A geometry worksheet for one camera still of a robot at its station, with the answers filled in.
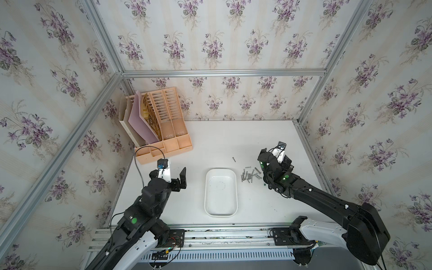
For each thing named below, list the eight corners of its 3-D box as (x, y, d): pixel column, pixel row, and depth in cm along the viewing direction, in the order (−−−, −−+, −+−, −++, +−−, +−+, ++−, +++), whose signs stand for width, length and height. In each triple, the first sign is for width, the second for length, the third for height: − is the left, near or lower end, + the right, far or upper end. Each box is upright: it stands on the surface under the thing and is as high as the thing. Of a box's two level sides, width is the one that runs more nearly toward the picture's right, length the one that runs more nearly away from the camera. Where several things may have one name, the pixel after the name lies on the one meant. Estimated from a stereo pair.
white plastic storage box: (204, 218, 81) (203, 214, 76) (206, 173, 96) (205, 167, 91) (238, 218, 81) (240, 214, 76) (235, 173, 96) (236, 167, 91)
